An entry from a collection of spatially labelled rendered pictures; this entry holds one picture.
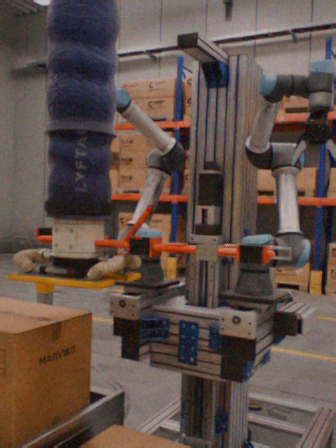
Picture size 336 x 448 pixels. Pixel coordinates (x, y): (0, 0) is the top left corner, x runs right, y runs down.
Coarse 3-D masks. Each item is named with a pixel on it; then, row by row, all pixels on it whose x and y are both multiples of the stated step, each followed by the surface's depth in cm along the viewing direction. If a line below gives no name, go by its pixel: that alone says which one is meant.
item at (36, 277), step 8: (24, 272) 162; (32, 272) 163; (40, 272) 160; (48, 272) 164; (80, 272) 154; (16, 280) 159; (24, 280) 158; (32, 280) 157; (40, 280) 155; (48, 280) 154; (56, 280) 153; (64, 280) 152; (72, 280) 152; (80, 280) 151; (88, 280) 150; (96, 280) 151; (104, 280) 154; (112, 280) 155; (88, 288) 149; (96, 288) 148
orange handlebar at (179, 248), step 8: (40, 240) 169; (48, 240) 168; (96, 240) 161; (104, 240) 160; (112, 240) 163; (120, 240) 162; (160, 248) 151; (168, 248) 150; (176, 248) 149; (184, 248) 148; (192, 248) 148; (224, 248) 148; (232, 248) 147; (272, 256) 140
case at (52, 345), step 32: (0, 320) 174; (32, 320) 175; (64, 320) 178; (0, 352) 161; (32, 352) 165; (64, 352) 179; (0, 384) 161; (32, 384) 166; (64, 384) 180; (0, 416) 162; (32, 416) 166; (64, 416) 181
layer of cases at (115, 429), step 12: (108, 432) 179; (120, 432) 180; (132, 432) 180; (84, 444) 170; (96, 444) 170; (108, 444) 171; (120, 444) 171; (132, 444) 171; (144, 444) 171; (156, 444) 172; (168, 444) 172; (180, 444) 172
